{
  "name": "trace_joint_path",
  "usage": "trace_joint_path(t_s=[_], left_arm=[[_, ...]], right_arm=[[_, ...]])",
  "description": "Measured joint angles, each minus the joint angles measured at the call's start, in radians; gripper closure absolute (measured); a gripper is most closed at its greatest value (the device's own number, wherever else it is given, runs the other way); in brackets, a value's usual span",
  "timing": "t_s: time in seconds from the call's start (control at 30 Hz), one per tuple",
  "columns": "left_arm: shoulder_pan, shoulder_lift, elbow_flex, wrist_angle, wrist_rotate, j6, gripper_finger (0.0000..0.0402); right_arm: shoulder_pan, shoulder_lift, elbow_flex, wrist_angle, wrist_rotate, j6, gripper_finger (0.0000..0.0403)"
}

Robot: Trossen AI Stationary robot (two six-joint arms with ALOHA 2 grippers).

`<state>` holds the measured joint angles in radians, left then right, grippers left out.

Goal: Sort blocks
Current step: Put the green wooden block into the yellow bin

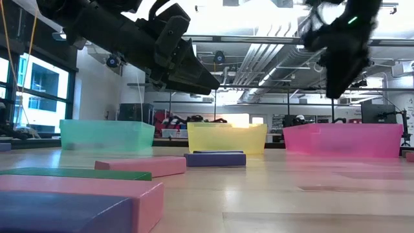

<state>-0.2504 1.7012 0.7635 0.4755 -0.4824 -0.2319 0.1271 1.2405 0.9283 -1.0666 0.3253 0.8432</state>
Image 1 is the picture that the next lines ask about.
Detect teal translucent plastic bin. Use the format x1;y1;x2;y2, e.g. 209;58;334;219
59;119;156;151

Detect pink-red translucent plastic bin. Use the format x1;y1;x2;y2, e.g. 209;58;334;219
282;123;404;159

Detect person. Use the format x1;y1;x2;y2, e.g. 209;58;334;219
292;114;307;127

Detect black computer monitor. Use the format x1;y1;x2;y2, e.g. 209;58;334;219
361;103;398;124

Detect white ceiling lamp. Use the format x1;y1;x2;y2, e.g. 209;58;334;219
51;31;71;41

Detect black overhead beam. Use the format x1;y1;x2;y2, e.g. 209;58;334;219
180;34;414;47

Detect yellow translucent plastic bin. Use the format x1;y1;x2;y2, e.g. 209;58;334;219
186;122;268;155

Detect black metal rack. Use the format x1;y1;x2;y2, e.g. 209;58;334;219
126;82;414;124

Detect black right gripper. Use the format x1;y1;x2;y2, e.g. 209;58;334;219
302;16;378;100

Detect silver ceiling ducts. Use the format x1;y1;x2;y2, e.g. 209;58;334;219
232;43;285;87

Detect orange cable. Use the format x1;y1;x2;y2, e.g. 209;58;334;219
0;0;21;98

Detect red bag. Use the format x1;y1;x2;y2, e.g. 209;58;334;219
154;109;172;130

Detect large window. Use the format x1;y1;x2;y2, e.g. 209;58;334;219
0;53;78;137

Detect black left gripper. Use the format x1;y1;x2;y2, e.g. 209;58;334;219
124;2;221;96

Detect black round camera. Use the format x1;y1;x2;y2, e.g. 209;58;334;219
105;54;121;69
213;50;226;65

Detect clear plastic storage box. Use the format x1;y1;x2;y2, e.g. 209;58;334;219
160;128;189;139

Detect black equipment case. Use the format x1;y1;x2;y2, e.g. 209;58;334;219
118;103;155;126

